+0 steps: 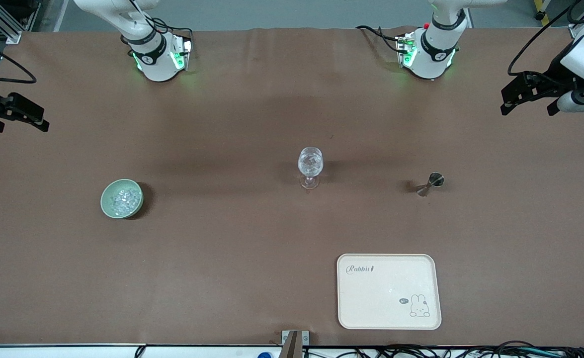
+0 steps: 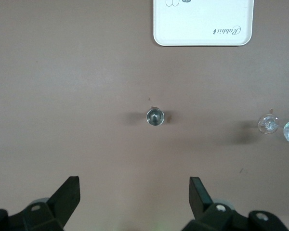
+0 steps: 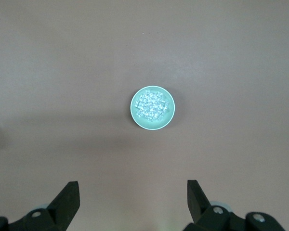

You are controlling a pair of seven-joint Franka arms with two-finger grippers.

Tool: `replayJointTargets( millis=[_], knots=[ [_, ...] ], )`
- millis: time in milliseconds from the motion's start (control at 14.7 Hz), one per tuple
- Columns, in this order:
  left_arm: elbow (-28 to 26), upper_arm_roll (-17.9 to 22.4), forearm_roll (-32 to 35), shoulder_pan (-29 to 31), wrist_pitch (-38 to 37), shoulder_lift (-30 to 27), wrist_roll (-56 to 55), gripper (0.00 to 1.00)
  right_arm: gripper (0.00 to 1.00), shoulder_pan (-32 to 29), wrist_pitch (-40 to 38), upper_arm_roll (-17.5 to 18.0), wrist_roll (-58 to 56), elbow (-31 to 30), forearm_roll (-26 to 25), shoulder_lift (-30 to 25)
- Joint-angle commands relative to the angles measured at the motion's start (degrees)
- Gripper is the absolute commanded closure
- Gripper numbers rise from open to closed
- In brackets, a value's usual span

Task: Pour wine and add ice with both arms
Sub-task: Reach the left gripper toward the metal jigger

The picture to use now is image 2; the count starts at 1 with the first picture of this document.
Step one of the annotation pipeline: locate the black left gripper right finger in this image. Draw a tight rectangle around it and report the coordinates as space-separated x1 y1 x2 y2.
180 177 289 231

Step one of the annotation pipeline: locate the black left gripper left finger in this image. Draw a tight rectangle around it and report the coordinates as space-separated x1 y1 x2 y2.
0 176 81 231

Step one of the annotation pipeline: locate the silver double cone jigger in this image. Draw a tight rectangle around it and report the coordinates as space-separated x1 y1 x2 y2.
146 108 165 126

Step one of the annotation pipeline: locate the clear stemmed wine glass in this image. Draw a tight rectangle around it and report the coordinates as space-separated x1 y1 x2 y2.
257 114 289 147

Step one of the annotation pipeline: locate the white rabbit print tray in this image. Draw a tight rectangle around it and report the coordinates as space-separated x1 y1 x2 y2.
153 0 254 47

